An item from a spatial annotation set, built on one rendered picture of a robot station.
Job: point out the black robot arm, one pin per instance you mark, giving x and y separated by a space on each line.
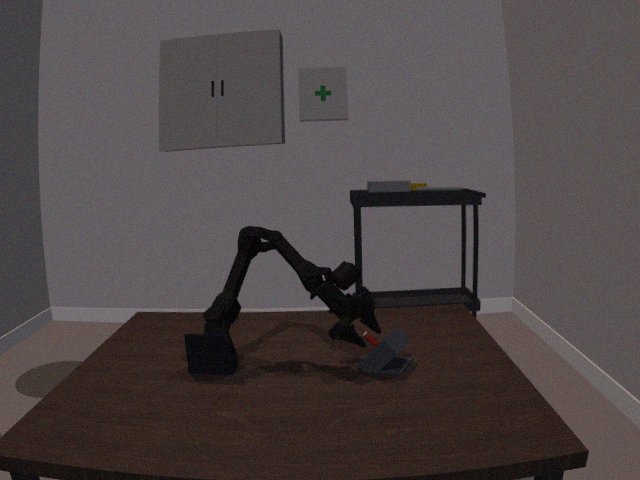
225 307

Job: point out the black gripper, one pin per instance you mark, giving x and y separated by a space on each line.
343 329

